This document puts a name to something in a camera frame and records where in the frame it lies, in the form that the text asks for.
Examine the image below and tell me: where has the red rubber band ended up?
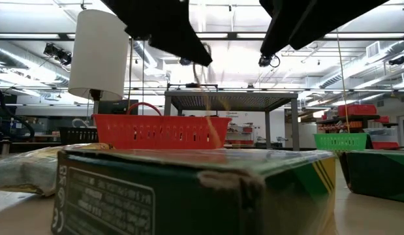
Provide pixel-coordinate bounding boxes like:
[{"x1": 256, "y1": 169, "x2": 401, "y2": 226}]
[{"x1": 127, "y1": 101, "x2": 164, "y2": 117}]

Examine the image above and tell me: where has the red plastic basket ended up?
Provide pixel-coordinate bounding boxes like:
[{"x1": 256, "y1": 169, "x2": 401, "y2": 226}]
[{"x1": 91, "y1": 114, "x2": 233, "y2": 151}]

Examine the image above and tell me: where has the yellow rubber band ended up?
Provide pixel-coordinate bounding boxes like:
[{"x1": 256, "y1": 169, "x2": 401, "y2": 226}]
[{"x1": 191, "y1": 61, "x2": 232, "y2": 149}]

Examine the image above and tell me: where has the green plastic basket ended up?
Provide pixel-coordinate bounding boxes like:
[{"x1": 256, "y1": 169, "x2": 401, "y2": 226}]
[{"x1": 313, "y1": 132, "x2": 371, "y2": 153}]

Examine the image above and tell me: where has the dark green crayon box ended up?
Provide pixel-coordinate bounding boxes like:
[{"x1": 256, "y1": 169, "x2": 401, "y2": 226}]
[{"x1": 337, "y1": 149, "x2": 404, "y2": 204}]

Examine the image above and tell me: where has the crayon box torn green side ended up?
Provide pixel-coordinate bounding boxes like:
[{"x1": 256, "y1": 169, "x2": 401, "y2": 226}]
[{"x1": 50, "y1": 148, "x2": 337, "y2": 235}]

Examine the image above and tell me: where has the crinkled snack bag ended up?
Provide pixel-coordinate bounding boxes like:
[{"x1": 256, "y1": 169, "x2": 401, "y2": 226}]
[{"x1": 0, "y1": 142, "x2": 115, "y2": 197}]

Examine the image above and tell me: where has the white shade table lamp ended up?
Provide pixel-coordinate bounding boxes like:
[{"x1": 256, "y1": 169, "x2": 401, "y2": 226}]
[{"x1": 67, "y1": 8, "x2": 131, "y2": 117}]

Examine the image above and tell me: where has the grey metal shelf riser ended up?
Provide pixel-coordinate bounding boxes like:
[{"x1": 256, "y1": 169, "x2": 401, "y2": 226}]
[{"x1": 163, "y1": 90, "x2": 300, "y2": 152}]

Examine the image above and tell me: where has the black monitor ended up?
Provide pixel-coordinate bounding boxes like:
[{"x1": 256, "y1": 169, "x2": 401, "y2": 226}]
[{"x1": 97, "y1": 99, "x2": 140, "y2": 116}]

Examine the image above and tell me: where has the red storage bin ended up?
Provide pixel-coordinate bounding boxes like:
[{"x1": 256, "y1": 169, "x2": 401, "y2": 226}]
[
  {"x1": 337, "y1": 104, "x2": 378, "y2": 118},
  {"x1": 371, "y1": 141, "x2": 401, "y2": 151}
]

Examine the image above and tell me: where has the dark storage rack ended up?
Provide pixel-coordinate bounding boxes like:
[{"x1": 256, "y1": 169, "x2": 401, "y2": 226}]
[{"x1": 315, "y1": 114, "x2": 400, "y2": 134}]

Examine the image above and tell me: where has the rack with red bins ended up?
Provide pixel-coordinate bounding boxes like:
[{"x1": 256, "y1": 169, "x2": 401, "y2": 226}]
[{"x1": 226, "y1": 123, "x2": 255, "y2": 146}]

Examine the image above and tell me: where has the clear plastic bin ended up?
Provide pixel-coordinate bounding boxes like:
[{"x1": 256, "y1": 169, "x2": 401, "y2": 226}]
[{"x1": 363, "y1": 127, "x2": 399, "y2": 143}]

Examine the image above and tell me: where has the black plastic basket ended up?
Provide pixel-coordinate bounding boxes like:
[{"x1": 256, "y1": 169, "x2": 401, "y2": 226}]
[{"x1": 59, "y1": 126, "x2": 99, "y2": 145}]

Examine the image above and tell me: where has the overhead frame beam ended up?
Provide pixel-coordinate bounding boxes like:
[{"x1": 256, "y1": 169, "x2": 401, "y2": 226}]
[{"x1": 0, "y1": 31, "x2": 404, "y2": 42}]

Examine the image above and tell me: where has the yellow hanging cord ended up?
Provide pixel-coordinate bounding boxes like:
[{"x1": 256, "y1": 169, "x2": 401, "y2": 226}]
[{"x1": 335, "y1": 27, "x2": 351, "y2": 134}]

